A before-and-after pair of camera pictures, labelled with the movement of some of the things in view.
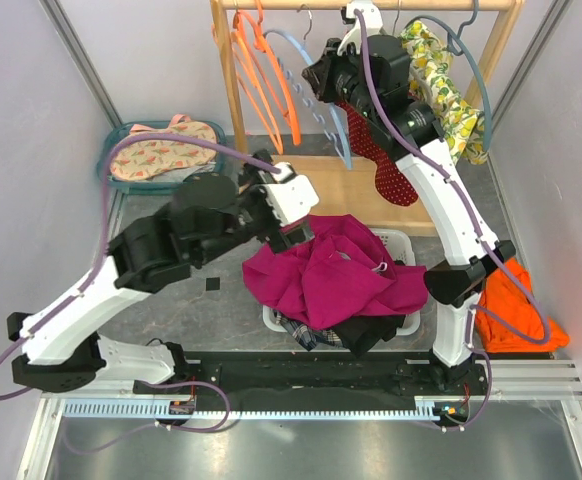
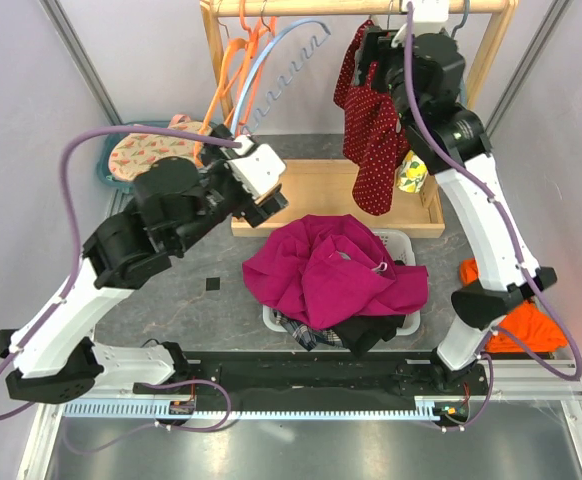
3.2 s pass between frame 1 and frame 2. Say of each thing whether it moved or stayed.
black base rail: stayed
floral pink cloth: stayed
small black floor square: stayed
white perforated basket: stayed
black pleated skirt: stayed
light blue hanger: moved
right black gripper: moved
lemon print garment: moved
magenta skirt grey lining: stayed
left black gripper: moved
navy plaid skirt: stayed
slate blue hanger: moved
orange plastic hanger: moved
